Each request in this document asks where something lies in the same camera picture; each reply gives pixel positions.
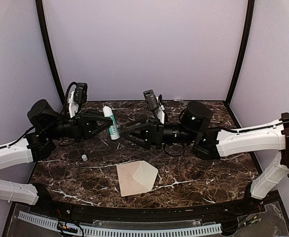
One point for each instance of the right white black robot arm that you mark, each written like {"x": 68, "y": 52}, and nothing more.
{"x": 216, "y": 142}

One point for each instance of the white slotted cable duct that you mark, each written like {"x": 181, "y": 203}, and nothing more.
{"x": 126, "y": 229}

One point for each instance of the small circuit board with wires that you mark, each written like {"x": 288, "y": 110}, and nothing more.
{"x": 63, "y": 228}

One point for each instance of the right black frame post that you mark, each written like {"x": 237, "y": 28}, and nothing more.
{"x": 241, "y": 53}

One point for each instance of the black curved front rail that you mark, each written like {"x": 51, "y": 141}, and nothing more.
{"x": 224, "y": 211}

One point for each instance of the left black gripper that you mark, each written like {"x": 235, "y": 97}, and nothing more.
{"x": 83, "y": 125}

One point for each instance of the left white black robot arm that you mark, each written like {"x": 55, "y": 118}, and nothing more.
{"x": 37, "y": 144}

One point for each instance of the beige paper envelope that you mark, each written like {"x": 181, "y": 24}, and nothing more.
{"x": 136, "y": 177}

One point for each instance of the small white glue cap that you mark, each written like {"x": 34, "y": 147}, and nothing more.
{"x": 84, "y": 157}

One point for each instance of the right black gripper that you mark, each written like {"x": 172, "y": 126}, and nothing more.
{"x": 153, "y": 133}

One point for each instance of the left black frame post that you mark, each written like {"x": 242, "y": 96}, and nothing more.
{"x": 48, "y": 49}

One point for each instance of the black frame post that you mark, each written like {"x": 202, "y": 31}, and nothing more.
{"x": 241, "y": 53}
{"x": 48, "y": 49}

